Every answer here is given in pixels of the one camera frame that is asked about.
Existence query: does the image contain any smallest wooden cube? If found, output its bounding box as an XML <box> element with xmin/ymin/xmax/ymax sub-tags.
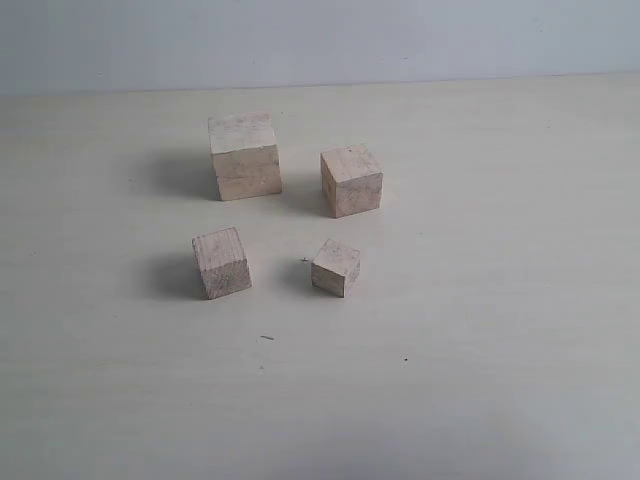
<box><xmin>311</xmin><ymin>239</ymin><xmax>360</xmax><ymax>298</ymax></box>

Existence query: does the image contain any second largest wooden cube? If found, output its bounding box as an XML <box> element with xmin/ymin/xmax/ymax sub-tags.
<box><xmin>320</xmin><ymin>144</ymin><xmax>383</xmax><ymax>218</ymax></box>

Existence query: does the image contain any third largest wooden cube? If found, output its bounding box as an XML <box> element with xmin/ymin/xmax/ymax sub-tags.
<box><xmin>192</xmin><ymin>227</ymin><xmax>252</xmax><ymax>300</ymax></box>

